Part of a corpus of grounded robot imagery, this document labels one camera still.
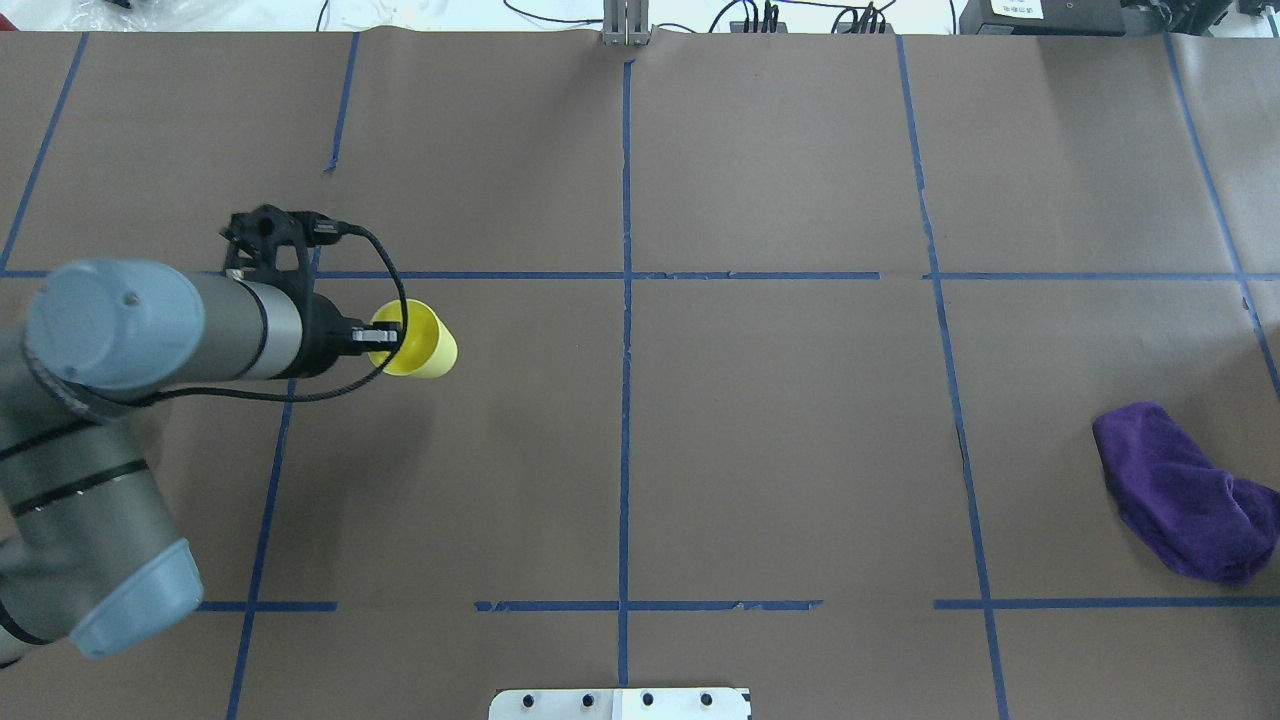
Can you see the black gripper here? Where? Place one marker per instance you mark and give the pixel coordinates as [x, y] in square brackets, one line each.
[326, 335]

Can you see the yellow plastic cup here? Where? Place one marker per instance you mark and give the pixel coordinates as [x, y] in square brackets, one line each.
[429, 349]

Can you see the purple cloth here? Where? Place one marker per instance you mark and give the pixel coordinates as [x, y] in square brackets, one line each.
[1201, 521]

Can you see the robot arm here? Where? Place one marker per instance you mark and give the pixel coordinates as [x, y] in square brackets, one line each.
[97, 558]

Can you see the black device box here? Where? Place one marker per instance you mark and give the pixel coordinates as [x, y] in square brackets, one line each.
[1039, 18]

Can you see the black power strip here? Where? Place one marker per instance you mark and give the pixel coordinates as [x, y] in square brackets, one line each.
[763, 26]

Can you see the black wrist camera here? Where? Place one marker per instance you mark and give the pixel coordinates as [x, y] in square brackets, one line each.
[272, 246]

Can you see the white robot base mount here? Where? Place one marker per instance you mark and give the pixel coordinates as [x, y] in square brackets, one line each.
[623, 703]

